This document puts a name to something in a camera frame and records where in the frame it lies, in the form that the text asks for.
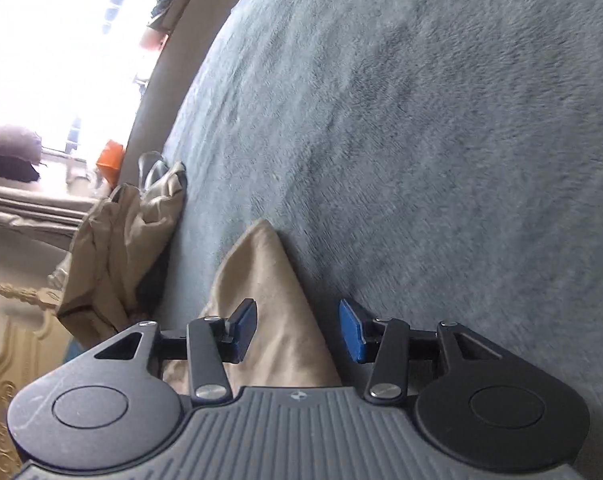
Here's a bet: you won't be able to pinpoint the barred window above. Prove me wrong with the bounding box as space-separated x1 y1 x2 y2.
0 0 182 161

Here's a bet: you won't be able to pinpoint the cream carved headboard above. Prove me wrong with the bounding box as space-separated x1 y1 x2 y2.
0 280 77 480

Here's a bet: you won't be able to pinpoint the beige pants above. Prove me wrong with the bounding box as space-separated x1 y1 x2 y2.
162 218 342 396

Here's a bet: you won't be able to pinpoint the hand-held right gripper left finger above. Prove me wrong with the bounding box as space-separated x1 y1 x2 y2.
94 298 259 406

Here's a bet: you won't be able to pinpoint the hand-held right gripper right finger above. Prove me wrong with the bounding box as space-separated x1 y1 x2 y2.
338 299 505 403

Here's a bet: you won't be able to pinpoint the orange bag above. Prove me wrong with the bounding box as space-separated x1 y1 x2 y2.
96 140 127 186

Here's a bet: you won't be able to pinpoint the crumpled beige clothes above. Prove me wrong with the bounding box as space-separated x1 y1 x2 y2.
56 152 188 346

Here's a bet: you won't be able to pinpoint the dark cushion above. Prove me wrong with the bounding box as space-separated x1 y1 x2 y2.
0 124 43 183

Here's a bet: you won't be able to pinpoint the blue-grey bed blanket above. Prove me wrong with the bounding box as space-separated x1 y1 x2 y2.
126 0 603 411

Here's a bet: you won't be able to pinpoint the beige folded bedding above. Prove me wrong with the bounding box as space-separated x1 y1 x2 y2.
0 182 100 253

